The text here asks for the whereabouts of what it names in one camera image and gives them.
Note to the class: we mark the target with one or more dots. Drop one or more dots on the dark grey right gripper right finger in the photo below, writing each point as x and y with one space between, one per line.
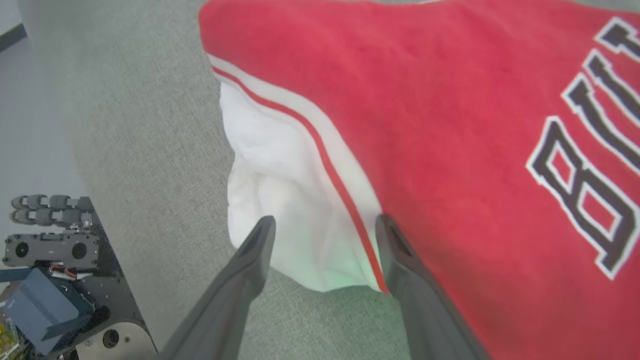
425 315

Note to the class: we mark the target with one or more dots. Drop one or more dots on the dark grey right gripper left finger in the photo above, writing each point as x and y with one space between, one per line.
225 310

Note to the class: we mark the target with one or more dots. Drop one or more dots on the black fan unit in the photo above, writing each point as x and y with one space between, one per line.
50 249

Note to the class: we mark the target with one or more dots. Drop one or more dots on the blue grey box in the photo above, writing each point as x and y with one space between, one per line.
42 310

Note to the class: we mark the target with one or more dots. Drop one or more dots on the red Bulls basketball jersey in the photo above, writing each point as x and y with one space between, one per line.
450 150

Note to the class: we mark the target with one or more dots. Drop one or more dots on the black robot mobile base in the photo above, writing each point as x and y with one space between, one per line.
112 295

